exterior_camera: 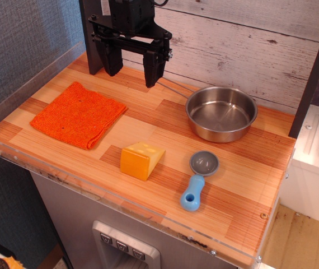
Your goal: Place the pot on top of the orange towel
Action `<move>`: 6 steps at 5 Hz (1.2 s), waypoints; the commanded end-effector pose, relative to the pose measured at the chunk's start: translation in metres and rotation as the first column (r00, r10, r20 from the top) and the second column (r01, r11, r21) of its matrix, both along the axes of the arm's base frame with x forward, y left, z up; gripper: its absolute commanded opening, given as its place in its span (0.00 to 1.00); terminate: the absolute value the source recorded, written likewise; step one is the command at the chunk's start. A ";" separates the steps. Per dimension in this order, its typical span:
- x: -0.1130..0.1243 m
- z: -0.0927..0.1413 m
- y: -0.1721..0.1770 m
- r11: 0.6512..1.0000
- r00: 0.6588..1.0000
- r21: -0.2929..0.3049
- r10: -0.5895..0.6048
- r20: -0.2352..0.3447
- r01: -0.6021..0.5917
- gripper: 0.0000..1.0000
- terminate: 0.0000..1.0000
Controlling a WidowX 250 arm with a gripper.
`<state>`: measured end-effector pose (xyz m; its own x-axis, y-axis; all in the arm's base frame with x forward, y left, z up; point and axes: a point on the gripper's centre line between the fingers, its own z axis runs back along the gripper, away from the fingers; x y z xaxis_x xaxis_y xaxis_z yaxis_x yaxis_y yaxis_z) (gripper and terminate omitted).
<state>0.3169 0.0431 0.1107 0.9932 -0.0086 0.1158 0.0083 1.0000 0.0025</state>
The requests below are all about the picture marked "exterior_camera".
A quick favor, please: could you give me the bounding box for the grey toy fridge cabinet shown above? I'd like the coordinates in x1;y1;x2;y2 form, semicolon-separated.
30;170;250;269

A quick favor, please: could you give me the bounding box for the yellow toy cheese wedge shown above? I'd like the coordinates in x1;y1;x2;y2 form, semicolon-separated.
120;142;165;181

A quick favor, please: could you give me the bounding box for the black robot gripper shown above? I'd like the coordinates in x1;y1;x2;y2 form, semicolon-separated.
88;1;172;88

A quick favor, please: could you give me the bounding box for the dark grey vertical post right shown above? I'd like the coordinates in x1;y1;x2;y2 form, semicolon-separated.
289;50;319;138

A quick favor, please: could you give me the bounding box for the silver ice dispenser panel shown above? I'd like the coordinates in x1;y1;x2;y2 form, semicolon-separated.
92;220;161;268

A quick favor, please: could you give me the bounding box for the orange knitted towel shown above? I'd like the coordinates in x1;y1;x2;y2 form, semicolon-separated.
30;82;127;150

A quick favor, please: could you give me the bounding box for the stainless steel pot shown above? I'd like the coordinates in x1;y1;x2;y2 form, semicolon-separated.
158;82;258;143

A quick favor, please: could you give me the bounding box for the clear acrylic table guard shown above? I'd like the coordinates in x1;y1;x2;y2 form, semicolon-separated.
0;54;294;268

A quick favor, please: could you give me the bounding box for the white toy sink unit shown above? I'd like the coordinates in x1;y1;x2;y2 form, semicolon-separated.
279;105;319;221

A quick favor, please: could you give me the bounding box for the black orange object corner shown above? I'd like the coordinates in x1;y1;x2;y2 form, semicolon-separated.
0;257;24;269

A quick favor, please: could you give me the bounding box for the blue grey toy scoop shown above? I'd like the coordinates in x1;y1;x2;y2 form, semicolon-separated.
180;151;219;212

